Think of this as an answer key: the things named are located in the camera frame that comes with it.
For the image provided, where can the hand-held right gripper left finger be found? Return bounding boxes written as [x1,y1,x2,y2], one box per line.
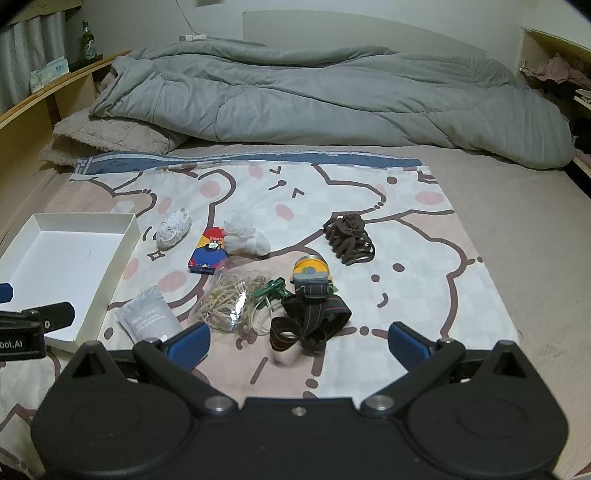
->
[69,322,238,418]

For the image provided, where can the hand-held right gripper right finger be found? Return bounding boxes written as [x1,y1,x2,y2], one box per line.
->
[362,322,539,418]

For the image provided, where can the grey foil pouch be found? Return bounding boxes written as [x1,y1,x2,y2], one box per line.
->
[115,285,184,344]

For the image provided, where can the white cardboard box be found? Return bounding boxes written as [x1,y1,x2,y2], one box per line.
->
[0,212,140,354]

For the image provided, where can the clear bag of rubber bands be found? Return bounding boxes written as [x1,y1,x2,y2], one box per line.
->
[189,270,271,335]

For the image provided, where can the colourful playing card box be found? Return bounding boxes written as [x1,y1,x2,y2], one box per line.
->
[187,226,230,276]

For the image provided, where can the green clothespin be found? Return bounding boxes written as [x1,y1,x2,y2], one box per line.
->
[252,278,291,310]

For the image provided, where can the yellow headlamp with strap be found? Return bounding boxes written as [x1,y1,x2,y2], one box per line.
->
[269,254,352,354]

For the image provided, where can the bear printed blanket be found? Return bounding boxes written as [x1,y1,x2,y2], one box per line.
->
[0,154,520,462]

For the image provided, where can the bed with beige sheet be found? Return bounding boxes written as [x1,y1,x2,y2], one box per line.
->
[0,143,591,480]

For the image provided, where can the beige fleece blanket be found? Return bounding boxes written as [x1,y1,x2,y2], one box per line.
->
[39,69,185,164]

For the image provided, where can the wooden bedside shelf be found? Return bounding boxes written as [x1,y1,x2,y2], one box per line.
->
[0,50,134,241]

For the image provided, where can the tissue pack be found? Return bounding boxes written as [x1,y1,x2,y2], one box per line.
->
[30,58,70,90]

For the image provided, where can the grey curtain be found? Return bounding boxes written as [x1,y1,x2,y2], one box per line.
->
[0,9,84,114]

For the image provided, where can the grey duvet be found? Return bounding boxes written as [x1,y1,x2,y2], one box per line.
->
[89,39,578,169]

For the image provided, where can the green glass bottle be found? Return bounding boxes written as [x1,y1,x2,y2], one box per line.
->
[79,20,103,63]

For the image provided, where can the dark clothes pile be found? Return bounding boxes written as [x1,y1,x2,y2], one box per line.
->
[545,78,591,153]

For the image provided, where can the pink clothes pile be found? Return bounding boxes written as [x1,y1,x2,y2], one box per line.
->
[522,53,587,86]

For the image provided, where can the wooden open shelf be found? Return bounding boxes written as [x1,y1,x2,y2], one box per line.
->
[522,27,591,185]

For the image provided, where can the white charger cable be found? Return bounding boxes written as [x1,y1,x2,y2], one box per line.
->
[178,0,206,38]

